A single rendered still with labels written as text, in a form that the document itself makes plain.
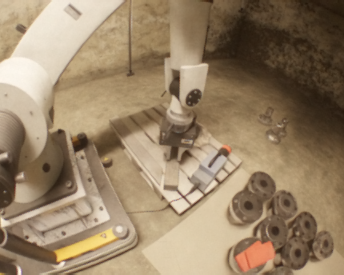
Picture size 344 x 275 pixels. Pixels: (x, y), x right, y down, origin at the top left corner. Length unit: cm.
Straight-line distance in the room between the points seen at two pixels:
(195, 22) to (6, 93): 69
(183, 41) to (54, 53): 55
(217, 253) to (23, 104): 133
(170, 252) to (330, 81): 569
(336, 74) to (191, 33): 535
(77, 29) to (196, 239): 141
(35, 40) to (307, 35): 589
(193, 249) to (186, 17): 135
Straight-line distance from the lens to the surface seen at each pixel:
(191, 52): 74
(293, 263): 133
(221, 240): 132
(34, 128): 52
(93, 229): 99
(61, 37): 75
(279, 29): 605
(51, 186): 81
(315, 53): 579
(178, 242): 124
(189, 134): 100
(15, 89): 48
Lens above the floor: 122
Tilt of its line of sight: 43 degrees down
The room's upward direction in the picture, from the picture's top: 7 degrees clockwise
